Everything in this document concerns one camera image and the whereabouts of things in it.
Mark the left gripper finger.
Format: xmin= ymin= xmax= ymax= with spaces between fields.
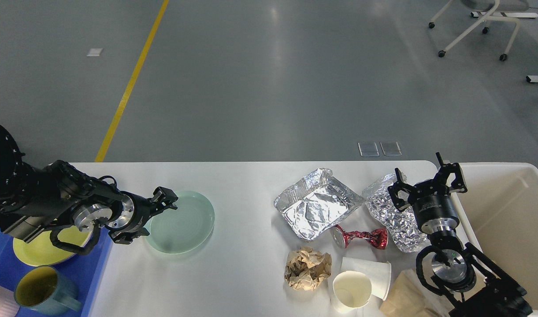
xmin=148 ymin=187 xmax=178 ymax=218
xmin=108 ymin=227 xmax=149 ymax=245

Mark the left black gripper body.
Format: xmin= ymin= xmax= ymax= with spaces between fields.
xmin=106 ymin=193 xmax=151 ymax=232

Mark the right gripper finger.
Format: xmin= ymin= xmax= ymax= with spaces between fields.
xmin=388 ymin=168 xmax=412 ymax=211
xmin=433 ymin=152 xmax=468 ymax=194

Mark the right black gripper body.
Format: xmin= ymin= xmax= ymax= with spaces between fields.
xmin=408 ymin=183 xmax=460 ymax=233

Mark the mint green plate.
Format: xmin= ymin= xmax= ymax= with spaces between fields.
xmin=145 ymin=191 xmax=215 ymax=254

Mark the dark teal mug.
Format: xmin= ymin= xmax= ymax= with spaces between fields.
xmin=14 ymin=265 xmax=83 ymax=316

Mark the pink ribbed mug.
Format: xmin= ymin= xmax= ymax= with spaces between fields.
xmin=0 ymin=285 xmax=20 ymax=317

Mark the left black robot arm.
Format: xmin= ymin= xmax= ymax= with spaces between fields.
xmin=0 ymin=124 xmax=178 ymax=255

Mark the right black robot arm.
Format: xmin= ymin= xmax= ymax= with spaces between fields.
xmin=388 ymin=153 xmax=533 ymax=317

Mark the crumpled aluminium foil sheet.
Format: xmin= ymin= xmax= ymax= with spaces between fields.
xmin=362 ymin=174 xmax=429 ymax=253

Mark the crushed red can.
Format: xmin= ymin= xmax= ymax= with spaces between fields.
xmin=330 ymin=225 xmax=389 ymax=250

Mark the beige plastic bin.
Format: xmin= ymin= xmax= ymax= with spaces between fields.
xmin=457 ymin=162 xmax=538 ymax=317

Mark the right floor plate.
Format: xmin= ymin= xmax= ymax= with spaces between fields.
xmin=380 ymin=142 xmax=402 ymax=156

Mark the floor plate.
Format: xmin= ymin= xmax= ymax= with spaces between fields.
xmin=380 ymin=142 xmax=402 ymax=156
xmin=358 ymin=142 xmax=380 ymax=157

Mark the left floor plate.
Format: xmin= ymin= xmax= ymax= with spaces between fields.
xmin=358 ymin=142 xmax=380 ymax=157

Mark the lying white paper cup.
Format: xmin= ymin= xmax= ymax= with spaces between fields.
xmin=341 ymin=257 xmax=392 ymax=301

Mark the yellow plate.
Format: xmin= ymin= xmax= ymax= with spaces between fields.
xmin=12 ymin=226 xmax=91 ymax=267

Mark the square aluminium foil tray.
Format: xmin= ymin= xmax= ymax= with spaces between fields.
xmin=274 ymin=168 xmax=364 ymax=242

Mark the brown paper bag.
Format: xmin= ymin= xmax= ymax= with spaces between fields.
xmin=379 ymin=269 xmax=442 ymax=317

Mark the crumpled brown paper ball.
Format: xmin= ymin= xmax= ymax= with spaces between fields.
xmin=284 ymin=246 xmax=333 ymax=291

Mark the blue plastic tray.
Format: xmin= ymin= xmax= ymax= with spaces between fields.
xmin=0 ymin=229 xmax=112 ymax=317

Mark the white floor label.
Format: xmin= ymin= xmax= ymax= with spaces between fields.
xmin=86 ymin=48 xmax=104 ymax=57

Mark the white rolling chair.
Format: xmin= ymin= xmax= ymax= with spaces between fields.
xmin=438 ymin=0 xmax=529 ymax=61

